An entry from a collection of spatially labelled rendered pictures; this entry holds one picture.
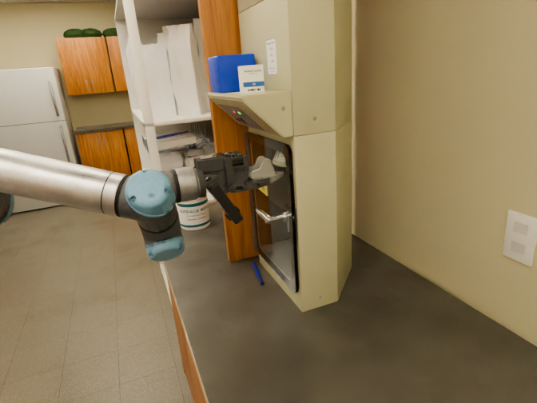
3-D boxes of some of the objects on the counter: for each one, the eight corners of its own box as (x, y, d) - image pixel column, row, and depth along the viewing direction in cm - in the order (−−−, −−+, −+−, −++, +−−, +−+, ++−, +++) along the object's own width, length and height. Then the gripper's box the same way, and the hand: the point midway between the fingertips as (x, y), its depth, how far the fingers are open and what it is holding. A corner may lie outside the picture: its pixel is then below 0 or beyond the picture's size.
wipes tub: (206, 217, 174) (202, 185, 169) (213, 226, 162) (209, 193, 158) (178, 223, 170) (173, 191, 165) (183, 233, 158) (178, 199, 153)
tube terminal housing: (323, 245, 138) (317, 12, 113) (379, 288, 109) (388, -12, 84) (259, 261, 129) (237, 13, 104) (302, 313, 101) (287, -13, 76)
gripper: (198, 164, 79) (289, 149, 86) (189, 157, 87) (274, 144, 94) (203, 202, 82) (292, 185, 89) (194, 192, 90) (276, 177, 97)
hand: (278, 177), depth 92 cm, fingers closed
